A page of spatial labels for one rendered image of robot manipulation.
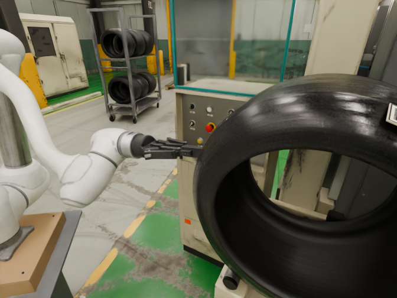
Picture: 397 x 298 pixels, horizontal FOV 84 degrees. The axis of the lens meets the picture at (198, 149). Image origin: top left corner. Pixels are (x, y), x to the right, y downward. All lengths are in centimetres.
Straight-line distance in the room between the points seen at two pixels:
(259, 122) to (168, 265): 159
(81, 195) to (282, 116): 58
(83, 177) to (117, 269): 128
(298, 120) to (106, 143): 58
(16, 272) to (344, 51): 132
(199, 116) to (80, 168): 72
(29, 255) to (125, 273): 84
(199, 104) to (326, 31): 70
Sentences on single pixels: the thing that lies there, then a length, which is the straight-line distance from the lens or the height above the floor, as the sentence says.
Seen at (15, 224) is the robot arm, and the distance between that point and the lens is 124.
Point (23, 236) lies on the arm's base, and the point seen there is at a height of 74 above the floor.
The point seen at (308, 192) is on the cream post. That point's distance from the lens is 90.
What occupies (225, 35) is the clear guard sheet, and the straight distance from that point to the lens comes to 110.
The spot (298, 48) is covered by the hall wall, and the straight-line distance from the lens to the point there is 971.
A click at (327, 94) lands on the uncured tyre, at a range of 41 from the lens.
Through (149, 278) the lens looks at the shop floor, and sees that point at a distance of 184.
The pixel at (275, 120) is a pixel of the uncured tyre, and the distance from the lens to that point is 40.
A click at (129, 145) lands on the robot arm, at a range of 72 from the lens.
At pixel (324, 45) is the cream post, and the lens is 75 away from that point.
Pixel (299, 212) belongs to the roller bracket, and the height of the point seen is 94.
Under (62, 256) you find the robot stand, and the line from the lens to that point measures 125.
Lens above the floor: 152
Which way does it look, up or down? 27 degrees down
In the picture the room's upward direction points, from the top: straight up
